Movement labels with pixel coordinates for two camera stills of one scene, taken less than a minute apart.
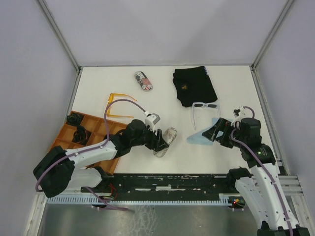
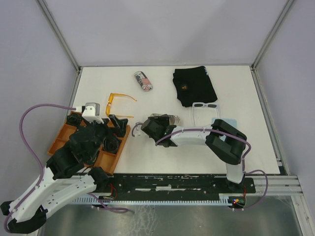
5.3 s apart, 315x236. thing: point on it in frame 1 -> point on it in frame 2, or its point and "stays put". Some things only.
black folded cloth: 193,85 stays put
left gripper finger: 161,144 -> 119,124
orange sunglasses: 110,100 stays put
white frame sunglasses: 201,104 stays put
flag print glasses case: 143,81 stays put
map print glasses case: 169,135 -> 174,120
